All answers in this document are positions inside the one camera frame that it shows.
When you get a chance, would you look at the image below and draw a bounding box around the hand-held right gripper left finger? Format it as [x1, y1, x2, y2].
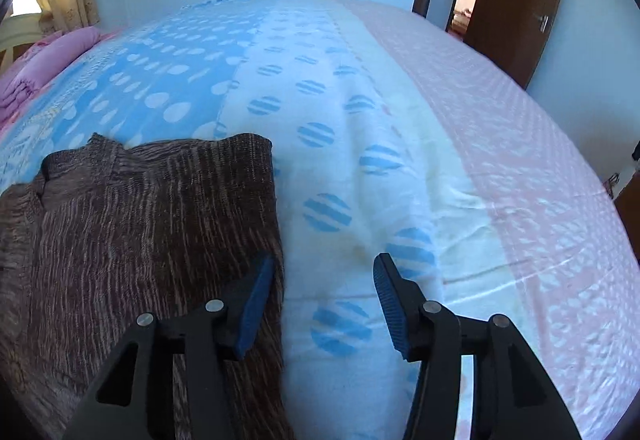
[62, 252, 276, 440]

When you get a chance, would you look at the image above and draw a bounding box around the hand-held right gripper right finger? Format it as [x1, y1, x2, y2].
[372, 252, 583, 440]

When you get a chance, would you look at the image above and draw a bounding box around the brown knitted sweater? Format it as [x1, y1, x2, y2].
[0, 132, 296, 440]

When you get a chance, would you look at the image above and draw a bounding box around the dotted blue pink bed sheet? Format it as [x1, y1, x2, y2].
[0, 0, 640, 440]

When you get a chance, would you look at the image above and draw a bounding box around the brown wooden cabinet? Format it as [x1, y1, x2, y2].
[614, 170, 640, 265]

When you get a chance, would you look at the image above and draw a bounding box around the brown wooden door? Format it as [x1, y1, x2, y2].
[462, 0, 571, 90]

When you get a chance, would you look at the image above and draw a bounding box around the pink pillow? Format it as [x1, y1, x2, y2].
[0, 26, 118, 123]

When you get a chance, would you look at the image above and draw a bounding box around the cream bed headboard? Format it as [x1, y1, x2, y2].
[0, 12, 51, 70]

